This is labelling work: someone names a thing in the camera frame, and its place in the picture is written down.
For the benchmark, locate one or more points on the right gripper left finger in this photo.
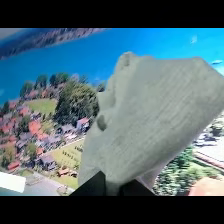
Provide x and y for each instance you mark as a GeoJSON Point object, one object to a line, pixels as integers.
{"type": "Point", "coordinates": [95, 186]}

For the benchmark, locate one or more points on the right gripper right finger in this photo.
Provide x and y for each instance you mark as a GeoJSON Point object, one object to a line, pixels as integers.
{"type": "Point", "coordinates": [135, 189]}

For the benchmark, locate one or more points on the grey garment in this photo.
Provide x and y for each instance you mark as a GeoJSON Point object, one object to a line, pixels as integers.
{"type": "Point", "coordinates": [156, 116]}

